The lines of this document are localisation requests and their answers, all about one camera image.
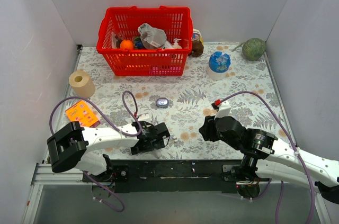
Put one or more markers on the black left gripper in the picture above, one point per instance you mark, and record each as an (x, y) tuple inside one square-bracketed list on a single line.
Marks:
[(155, 139)]

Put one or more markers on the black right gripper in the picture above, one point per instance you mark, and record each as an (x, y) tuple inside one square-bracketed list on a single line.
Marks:
[(207, 131)]

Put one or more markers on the purple earbud charging case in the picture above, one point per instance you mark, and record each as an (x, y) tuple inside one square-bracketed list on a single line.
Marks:
[(162, 102)]

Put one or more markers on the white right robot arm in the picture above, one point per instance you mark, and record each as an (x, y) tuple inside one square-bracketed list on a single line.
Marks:
[(267, 156)]

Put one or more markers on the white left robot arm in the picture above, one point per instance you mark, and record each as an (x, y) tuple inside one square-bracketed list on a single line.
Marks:
[(77, 147)]

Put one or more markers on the floral table mat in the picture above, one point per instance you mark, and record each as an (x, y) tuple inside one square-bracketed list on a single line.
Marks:
[(248, 86)]

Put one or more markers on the blue lidded white jar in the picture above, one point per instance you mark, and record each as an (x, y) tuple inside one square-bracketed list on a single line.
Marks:
[(218, 65)]

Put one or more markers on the orange snack box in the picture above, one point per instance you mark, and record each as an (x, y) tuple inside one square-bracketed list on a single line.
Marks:
[(82, 113)]

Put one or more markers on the brown jar with label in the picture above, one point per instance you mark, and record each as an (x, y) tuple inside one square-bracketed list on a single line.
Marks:
[(197, 44)]

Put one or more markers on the beige paper roll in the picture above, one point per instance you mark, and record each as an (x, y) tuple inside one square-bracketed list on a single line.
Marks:
[(82, 84)]

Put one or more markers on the green melon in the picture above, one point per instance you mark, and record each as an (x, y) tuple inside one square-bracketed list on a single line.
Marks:
[(252, 49)]

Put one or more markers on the white pump bottle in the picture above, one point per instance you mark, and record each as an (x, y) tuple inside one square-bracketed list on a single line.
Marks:
[(176, 44)]

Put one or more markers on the orange fruit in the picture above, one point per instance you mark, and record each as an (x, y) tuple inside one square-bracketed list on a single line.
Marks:
[(126, 44)]

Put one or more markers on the grey crumpled bag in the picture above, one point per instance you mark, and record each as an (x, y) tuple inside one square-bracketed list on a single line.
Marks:
[(152, 38)]

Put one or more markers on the red plastic shopping basket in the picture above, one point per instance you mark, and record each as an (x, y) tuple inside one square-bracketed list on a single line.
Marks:
[(123, 22)]

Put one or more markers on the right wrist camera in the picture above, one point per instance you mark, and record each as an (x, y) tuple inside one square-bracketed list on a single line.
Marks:
[(222, 108)]

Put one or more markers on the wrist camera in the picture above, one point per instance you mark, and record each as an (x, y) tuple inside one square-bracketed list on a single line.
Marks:
[(222, 108), (143, 117)]

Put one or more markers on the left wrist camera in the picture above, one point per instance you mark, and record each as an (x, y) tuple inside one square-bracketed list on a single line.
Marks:
[(143, 117)]

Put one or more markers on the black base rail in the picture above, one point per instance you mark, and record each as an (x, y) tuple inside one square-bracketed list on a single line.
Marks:
[(223, 176)]

